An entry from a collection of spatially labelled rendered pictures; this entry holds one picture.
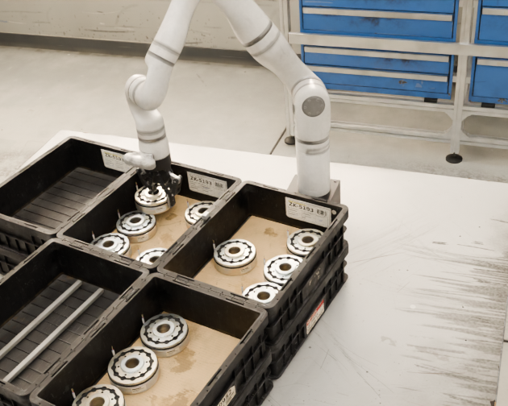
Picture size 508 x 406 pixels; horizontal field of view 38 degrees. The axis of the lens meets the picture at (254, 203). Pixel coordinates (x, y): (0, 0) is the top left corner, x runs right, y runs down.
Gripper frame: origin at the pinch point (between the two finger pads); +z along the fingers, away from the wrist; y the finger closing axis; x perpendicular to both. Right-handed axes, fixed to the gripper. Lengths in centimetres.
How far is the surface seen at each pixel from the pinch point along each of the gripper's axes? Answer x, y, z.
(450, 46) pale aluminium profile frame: -181, -17, 28
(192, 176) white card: -9.6, -2.9, -2.1
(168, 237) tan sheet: 7.4, -6.1, 5.6
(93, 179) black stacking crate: -5.5, 31.1, 5.6
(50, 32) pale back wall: -213, 273, 75
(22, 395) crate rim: 68, -19, -4
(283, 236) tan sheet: -5.8, -32.7, 5.6
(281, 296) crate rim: 23, -49, -4
